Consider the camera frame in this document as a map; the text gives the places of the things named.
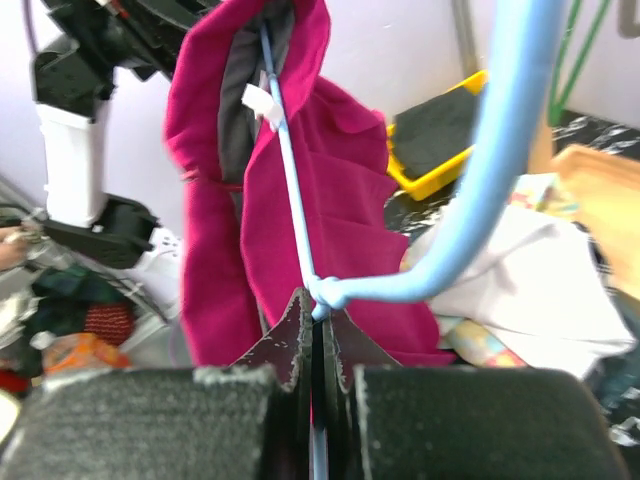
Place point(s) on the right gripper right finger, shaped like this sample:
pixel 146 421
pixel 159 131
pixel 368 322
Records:
pixel 384 421

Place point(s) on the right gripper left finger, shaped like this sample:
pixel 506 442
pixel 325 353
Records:
pixel 247 421

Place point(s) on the floral pastel garment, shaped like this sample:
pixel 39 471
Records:
pixel 481 316

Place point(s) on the magenta skirt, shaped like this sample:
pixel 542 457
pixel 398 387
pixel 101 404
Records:
pixel 241 265

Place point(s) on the white garment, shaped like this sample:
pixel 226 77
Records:
pixel 536 296

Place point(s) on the blue hanger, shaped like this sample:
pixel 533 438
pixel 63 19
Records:
pixel 510 110

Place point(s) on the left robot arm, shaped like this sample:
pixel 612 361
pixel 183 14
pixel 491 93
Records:
pixel 73 79

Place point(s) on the dark green hanger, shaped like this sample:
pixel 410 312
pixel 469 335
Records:
pixel 559 96

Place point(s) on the yellow plastic bin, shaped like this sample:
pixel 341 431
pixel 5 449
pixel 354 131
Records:
pixel 444 174

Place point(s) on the dark grey folded cloth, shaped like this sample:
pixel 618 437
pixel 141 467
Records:
pixel 429 134

